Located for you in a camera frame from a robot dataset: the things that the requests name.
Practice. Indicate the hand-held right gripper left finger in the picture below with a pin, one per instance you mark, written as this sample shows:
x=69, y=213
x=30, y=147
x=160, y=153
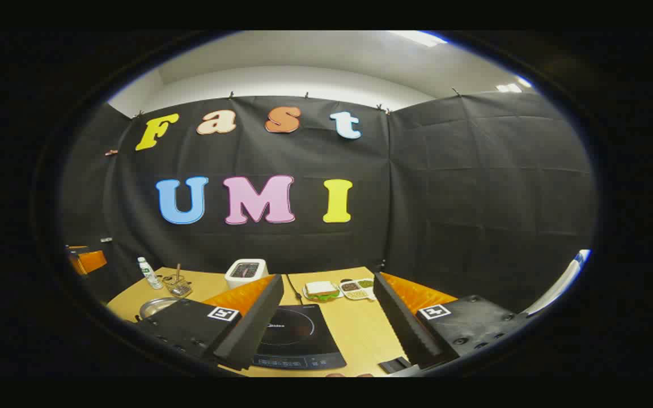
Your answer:
x=253, y=328

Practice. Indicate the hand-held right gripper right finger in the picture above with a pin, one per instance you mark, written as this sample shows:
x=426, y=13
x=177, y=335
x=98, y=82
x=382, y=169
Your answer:
x=403, y=326

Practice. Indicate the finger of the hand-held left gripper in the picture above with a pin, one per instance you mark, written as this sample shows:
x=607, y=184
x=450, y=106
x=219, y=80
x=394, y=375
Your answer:
x=91, y=262

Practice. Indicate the black induction cooktop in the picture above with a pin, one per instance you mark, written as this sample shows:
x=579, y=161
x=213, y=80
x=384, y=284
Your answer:
x=304, y=340

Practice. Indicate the white toaster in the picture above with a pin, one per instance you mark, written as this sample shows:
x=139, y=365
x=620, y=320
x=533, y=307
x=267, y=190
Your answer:
x=234, y=280

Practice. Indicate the white drink bottle green label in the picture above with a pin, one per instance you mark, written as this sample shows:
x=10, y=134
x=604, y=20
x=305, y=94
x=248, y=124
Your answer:
x=149, y=275

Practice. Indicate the white divided snack dish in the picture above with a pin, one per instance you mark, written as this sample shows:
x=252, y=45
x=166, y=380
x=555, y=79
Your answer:
x=355, y=290

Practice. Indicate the black backdrop cloth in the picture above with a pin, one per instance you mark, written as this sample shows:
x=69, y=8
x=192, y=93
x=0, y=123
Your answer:
x=445, y=198

